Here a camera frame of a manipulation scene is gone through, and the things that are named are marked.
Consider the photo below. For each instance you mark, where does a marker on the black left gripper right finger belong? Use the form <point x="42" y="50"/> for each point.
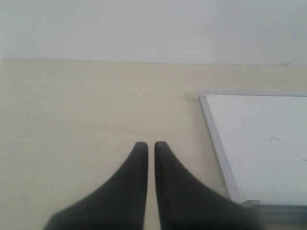
<point x="184" y="203"/>

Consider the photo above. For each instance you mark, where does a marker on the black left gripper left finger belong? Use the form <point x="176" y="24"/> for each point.
<point x="119" y="204"/>

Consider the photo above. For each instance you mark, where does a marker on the white board with metal frame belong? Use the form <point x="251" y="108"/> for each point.
<point x="260" y="142"/>

